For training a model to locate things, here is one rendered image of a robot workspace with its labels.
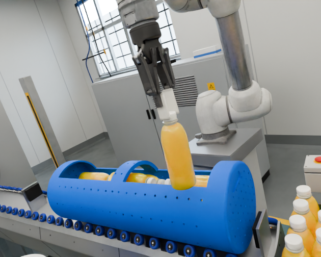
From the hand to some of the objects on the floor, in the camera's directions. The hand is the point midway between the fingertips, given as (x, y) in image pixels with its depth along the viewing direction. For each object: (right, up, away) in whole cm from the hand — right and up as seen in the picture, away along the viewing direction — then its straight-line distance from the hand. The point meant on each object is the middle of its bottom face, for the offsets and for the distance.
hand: (166, 104), depth 70 cm
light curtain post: (-46, -129, +154) cm, 206 cm away
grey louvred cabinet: (+30, -67, +290) cm, 299 cm away
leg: (-111, -148, +155) cm, 241 cm away
